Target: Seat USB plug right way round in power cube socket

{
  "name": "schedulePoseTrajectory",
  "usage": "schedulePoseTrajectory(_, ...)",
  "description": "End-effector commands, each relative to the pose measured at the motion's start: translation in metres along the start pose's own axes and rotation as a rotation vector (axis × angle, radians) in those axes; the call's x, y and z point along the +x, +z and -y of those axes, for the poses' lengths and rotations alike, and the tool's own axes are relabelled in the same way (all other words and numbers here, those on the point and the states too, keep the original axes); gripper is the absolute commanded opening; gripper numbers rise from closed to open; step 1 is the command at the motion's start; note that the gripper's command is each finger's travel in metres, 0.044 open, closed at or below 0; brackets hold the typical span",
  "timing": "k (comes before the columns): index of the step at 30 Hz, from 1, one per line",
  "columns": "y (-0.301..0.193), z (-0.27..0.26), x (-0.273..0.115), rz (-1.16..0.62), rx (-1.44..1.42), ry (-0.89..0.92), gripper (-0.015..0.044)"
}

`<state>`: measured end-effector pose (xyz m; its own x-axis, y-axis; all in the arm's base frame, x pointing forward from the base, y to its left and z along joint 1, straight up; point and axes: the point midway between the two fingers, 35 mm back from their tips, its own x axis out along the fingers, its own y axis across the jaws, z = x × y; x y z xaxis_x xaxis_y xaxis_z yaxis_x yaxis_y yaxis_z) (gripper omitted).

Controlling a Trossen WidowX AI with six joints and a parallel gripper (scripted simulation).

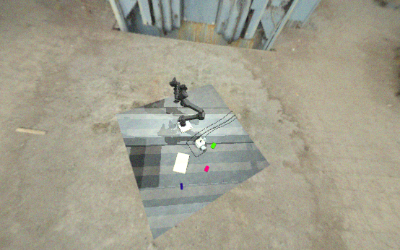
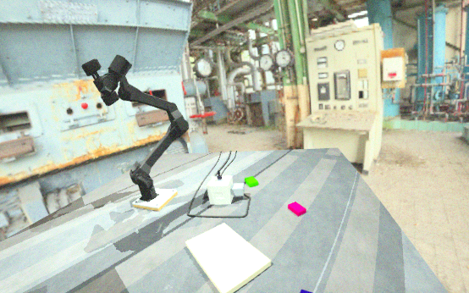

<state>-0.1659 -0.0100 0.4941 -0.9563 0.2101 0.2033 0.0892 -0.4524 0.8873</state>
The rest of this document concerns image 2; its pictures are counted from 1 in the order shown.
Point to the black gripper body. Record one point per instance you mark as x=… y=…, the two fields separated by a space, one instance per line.
x=91 y=67

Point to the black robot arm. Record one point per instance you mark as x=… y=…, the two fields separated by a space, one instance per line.
x=140 y=171

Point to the magenta rectangular block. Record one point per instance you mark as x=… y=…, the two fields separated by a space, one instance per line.
x=297 y=208

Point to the bright green block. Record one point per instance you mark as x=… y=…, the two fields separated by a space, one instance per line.
x=251 y=181

